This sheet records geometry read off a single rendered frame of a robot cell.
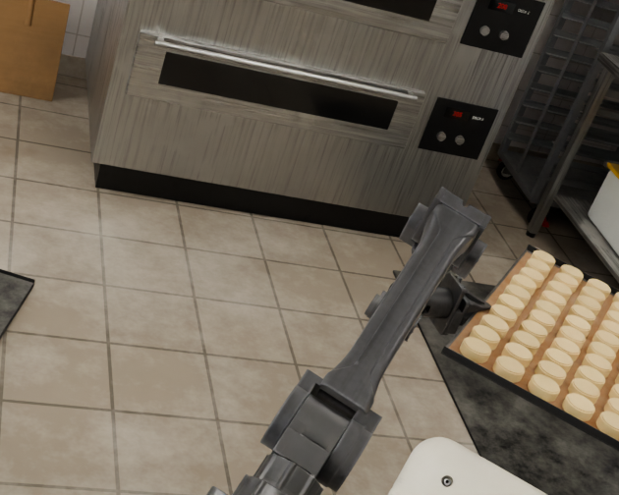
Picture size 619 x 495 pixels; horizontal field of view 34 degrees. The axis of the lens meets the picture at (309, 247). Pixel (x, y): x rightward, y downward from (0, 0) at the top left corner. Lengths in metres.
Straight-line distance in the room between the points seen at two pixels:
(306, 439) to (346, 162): 2.89
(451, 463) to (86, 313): 2.36
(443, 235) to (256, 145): 2.59
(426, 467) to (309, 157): 3.00
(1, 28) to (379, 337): 3.37
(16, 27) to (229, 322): 1.66
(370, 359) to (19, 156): 2.94
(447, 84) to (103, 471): 1.99
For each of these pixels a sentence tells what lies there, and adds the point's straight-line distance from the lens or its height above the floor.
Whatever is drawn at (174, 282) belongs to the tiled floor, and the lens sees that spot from 3.48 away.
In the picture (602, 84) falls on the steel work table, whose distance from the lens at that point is 4.48.
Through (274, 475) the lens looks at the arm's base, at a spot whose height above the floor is 1.17.
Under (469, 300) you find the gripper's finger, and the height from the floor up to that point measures 1.02.
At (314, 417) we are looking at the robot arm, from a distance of 1.13.
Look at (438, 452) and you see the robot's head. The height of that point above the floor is 1.32.
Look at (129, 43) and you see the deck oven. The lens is 3.62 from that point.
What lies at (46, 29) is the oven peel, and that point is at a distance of 4.39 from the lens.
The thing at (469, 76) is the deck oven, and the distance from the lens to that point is 3.93.
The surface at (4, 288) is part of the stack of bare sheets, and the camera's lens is 3.24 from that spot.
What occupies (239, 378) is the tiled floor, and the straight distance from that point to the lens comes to 3.15.
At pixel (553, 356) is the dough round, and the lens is 1.81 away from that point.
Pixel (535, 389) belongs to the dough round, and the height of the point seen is 1.02.
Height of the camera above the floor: 1.89
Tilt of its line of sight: 29 degrees down
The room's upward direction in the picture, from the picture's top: 20 degrees clockwise
